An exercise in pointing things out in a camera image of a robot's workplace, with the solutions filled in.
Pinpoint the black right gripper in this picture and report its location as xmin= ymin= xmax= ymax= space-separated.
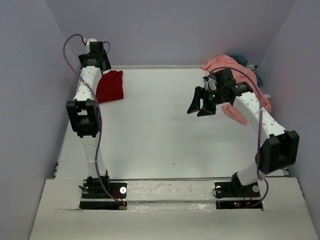
xmin=186 ymin=86 xmax=228 ymax=117

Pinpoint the red t shirt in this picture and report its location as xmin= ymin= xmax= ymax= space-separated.
xmin=95 ymin=70 xmax=124 ymax=104

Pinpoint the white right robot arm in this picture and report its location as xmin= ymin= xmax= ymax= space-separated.
xmin=187 ymin=67 xmax=300 ymax=198

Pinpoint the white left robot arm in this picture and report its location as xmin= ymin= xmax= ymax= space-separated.
xmin=66 ymin=38 xmax=112 ymax=199

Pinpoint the pink t shirt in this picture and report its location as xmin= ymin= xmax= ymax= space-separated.
xmin=192 ymin=55 xmax=271 ymax=125

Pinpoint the teal blue t shirt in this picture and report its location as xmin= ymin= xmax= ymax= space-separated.
xmin=228 ymin=54 xmax=263 ymax=88

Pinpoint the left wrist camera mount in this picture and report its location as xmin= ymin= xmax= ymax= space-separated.
xmin=82 ymin=37 xmax=98 ymax=54

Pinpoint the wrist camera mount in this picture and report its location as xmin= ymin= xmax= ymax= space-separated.
xmin=203 ymin=76 xmax=217 ymax=92
xmin=82 ymin=37 xmax=98 ymax=54

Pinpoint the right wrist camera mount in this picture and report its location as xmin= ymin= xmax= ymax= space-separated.
xmin=203 ymin=76 xmax=217 ymax=92

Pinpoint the aluminium back table rail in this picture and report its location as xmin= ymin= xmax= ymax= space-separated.
xmin=111 ymin=65 xmax=202 ymax=70

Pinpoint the aluminium table rail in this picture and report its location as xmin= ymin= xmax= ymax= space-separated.
xmin=110 ymin=177 xmax=232 ymax=182
xmin=111 ymin=65 xmax=202 ymax=70

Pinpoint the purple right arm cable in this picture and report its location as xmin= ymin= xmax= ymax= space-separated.
xmin=207 ymin=66 xmax=270 ymax=208

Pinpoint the aluminium front table rail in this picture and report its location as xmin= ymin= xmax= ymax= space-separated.
xmin=110 ymin=177 xmax=232 ymax=182

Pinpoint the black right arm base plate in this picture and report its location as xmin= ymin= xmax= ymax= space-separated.
xmin=212 ymin=181 xmax=263 ymax=210

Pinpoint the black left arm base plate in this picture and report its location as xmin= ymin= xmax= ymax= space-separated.
xmin=78 ymin=181 xmax=128 ymax=210

